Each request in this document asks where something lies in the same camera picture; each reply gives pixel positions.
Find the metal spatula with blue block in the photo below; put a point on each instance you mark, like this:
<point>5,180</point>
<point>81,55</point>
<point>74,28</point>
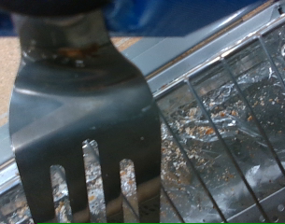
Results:
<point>86,109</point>

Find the silver toaster oven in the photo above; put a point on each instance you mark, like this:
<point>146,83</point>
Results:
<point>210,133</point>

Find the metal oven rack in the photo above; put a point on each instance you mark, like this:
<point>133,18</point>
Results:
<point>210,64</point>

